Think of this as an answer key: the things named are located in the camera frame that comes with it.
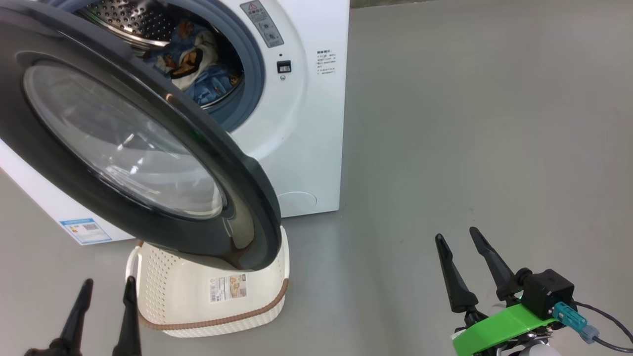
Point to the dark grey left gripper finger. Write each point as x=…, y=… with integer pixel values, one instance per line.
x=130, y=326
x=79, y=316

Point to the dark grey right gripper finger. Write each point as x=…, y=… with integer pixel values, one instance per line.
x=499, y=277
x=457, y=287

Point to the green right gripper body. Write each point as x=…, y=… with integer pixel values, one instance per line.
x=494, y=331

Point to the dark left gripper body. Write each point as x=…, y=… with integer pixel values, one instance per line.
x=54, y=350

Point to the dark round washer door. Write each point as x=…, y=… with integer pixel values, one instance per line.
x=59, y=168

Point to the blue cartoon print clothing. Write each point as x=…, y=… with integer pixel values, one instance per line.
x=212, y=81

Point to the white garment with black trim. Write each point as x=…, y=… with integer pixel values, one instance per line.
x=195, y=62

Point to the white front-load washing machine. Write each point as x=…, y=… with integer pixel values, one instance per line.
x=306, y=148

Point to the stainless steel washing machine drum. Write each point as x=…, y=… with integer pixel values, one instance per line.
x=128, y=17

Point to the cream perforated laundry basket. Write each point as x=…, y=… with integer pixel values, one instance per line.
x=198, y=316

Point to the blue energy label sticker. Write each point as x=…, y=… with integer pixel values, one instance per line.
x=85, y=231

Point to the paper basket label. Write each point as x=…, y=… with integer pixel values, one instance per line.
x=227, y=288

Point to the round white filter cover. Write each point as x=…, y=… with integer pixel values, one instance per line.
x=296, y=203

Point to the grey warning sticker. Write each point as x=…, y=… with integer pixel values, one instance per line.
x=262, y=22

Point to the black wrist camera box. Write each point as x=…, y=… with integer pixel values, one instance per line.
x=546, y=291

